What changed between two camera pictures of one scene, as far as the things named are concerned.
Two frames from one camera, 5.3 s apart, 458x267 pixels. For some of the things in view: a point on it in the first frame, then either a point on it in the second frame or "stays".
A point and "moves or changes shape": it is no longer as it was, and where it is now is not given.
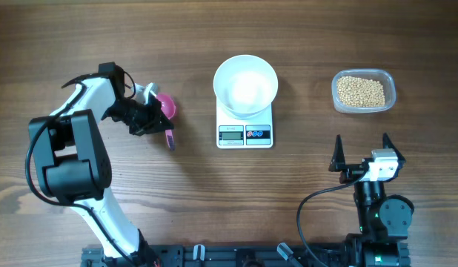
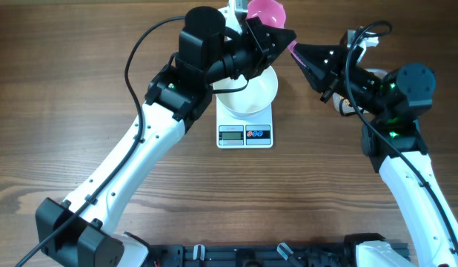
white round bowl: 245,86 stays
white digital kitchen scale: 256,133 stays
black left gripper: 156,118 → 260,38
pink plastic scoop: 169,105 moves or changes shape
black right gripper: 351,171 → 332,67
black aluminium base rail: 225,255 stays
